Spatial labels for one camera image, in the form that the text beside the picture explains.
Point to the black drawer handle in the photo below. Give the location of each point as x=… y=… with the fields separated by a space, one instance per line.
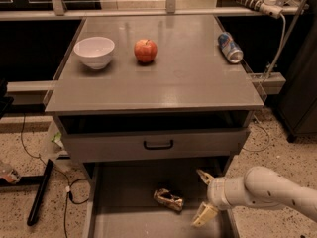
x=155 y=147

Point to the black metal floor stand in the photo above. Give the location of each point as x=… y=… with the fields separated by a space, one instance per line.
x=40 y=182

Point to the clear plastic bag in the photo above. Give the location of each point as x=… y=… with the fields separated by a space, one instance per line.
x=54 y=150

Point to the grey top drawer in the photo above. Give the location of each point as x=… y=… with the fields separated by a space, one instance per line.
x=151 y=136

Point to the blue soda can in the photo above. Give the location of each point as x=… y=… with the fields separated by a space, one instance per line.
x=230 y=49

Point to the open grey middle drawer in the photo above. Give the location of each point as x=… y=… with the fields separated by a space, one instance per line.
x=122 y=205

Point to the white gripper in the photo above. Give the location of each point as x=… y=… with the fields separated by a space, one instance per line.
x=216 y=191

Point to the grey drawer cabinet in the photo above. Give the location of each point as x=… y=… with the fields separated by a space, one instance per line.
x=188 y=74

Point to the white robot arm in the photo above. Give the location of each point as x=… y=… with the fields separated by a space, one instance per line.
x=259 y=187

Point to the red apple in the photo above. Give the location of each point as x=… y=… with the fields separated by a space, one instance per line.
x=145 y=50

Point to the white striped tube device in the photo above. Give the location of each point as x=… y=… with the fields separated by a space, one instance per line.
x=268 y=7

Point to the white ceramic bowl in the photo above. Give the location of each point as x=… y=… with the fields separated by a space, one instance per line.
x=95 y=52

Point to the crushed orange can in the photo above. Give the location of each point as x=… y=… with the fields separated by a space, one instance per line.
x=164 y=197

